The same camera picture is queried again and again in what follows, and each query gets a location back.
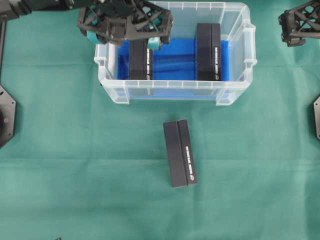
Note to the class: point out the black camera box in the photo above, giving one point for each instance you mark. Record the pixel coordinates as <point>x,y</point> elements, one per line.
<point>180,154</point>
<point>140,60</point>
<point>208,52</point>

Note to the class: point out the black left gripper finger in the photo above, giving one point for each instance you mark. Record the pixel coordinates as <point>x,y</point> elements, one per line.
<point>95,38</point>
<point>154,43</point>

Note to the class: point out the blue liner sheet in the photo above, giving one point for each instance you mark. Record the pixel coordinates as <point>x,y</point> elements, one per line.
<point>175,61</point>

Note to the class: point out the clear plastic storage case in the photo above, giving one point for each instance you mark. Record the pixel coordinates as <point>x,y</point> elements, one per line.
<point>236,28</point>

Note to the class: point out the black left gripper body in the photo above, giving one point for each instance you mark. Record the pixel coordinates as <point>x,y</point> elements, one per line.
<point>125,20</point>

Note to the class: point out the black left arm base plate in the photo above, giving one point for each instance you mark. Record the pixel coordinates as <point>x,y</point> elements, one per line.
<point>7,116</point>

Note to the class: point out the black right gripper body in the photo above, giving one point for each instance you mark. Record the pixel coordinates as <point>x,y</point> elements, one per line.
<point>300,23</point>

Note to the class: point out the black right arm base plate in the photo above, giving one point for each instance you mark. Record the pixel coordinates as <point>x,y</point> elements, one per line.
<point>316,108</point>

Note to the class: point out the green table cloth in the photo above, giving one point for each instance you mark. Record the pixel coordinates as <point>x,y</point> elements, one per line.
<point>81,167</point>

